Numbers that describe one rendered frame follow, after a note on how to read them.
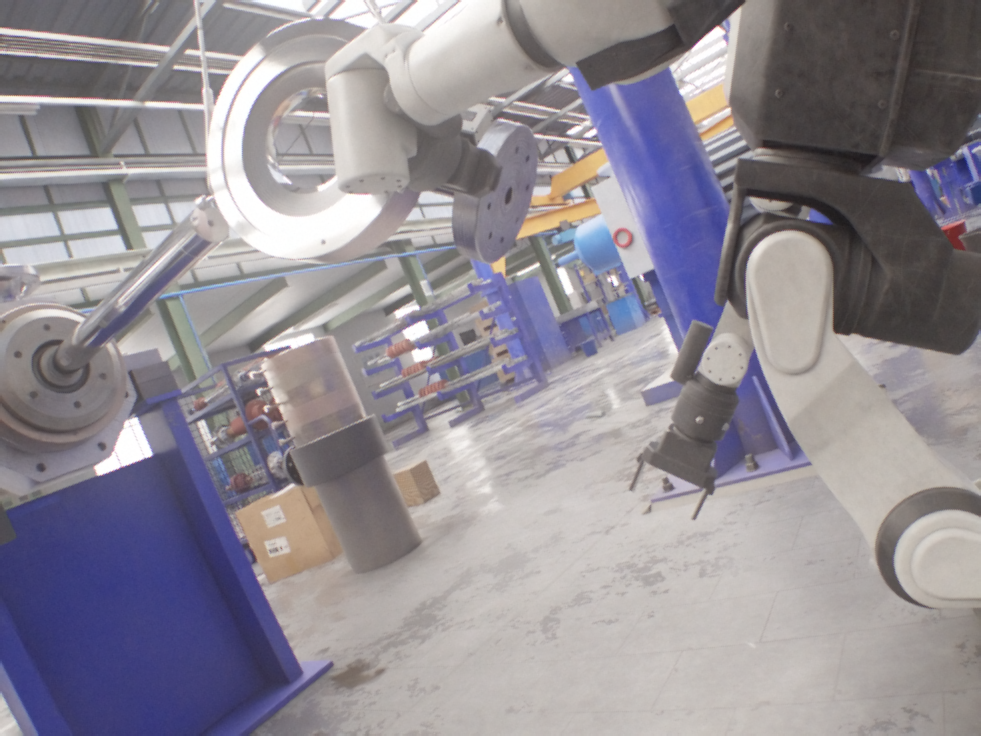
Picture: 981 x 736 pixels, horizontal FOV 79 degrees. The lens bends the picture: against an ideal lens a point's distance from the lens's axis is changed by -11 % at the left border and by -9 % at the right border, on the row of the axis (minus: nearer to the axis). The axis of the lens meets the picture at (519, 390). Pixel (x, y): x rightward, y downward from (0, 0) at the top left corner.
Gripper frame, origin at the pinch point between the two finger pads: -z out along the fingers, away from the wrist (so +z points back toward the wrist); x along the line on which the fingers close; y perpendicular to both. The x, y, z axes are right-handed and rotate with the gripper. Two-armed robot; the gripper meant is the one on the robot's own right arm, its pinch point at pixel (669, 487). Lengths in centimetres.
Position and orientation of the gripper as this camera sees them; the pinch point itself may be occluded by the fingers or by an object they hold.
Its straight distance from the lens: 108.4
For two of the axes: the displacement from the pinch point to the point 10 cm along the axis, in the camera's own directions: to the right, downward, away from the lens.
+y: -3.5, 2.0, -9.1
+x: -8.8, -3.9, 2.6
